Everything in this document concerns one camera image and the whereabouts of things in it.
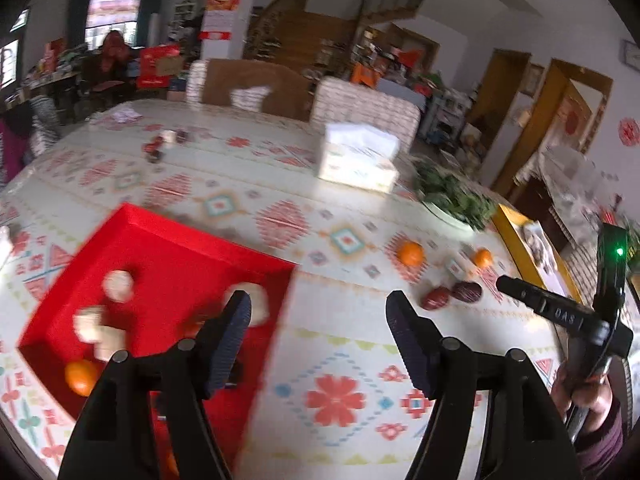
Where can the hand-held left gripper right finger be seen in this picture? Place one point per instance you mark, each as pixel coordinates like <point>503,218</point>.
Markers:
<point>412,345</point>

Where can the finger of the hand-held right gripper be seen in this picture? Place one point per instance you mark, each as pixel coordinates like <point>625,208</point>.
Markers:
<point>520,292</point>

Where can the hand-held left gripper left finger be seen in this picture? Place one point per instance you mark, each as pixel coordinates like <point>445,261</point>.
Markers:
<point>232,340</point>

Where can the red plastic tray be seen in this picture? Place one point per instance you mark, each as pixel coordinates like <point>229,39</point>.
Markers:
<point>165,260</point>

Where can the person's right forearm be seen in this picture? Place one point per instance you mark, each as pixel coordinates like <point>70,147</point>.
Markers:
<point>602,445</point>

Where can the person's right hand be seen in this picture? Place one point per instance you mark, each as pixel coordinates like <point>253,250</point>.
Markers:
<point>592,396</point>

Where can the gold gift box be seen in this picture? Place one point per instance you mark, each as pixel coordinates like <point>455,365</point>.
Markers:
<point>537,255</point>

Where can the small tangerine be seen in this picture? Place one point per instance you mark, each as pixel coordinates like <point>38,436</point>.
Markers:
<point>483,258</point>

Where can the smooth red date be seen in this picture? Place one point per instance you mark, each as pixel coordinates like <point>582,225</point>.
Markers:
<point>435,298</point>

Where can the wrinkled dark red date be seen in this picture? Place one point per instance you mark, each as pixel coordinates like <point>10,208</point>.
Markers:
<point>467,292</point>

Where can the lace covered side table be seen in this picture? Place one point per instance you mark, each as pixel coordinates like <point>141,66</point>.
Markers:
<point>575,195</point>

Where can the plate of leafy greens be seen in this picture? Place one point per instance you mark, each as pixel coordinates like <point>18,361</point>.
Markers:
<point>452,195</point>

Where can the patterned tablecloth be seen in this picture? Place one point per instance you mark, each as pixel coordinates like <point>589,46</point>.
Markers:
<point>320,225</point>

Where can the white tissue box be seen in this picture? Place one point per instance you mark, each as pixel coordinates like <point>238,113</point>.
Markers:
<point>357,157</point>

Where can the pale sugarcane chunk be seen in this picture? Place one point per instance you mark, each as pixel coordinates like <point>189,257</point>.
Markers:
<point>168,138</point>

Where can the white patterned chair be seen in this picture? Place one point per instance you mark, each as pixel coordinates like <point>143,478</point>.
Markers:
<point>365,110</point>

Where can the brown chair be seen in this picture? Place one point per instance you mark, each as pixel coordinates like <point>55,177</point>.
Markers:
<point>255,87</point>

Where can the red gift box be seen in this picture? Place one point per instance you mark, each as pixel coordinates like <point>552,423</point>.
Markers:
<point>159,67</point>

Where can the striped cloth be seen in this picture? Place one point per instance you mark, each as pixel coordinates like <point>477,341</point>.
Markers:
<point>44,122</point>

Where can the wooden staircase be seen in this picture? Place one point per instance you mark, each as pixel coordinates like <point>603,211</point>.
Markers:
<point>320,20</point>

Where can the window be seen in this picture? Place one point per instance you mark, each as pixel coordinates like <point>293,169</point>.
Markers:
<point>115,7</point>

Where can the wooden door frame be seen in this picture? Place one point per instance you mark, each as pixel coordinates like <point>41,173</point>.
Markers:
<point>560,110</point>
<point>500,100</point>

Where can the red paper wall decoration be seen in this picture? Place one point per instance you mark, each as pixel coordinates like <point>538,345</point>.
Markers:
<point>630,131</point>

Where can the wall clock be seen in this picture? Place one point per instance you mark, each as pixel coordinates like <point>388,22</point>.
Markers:
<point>633,55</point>

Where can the red wall calendar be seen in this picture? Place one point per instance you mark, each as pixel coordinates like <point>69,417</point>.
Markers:
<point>222,7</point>

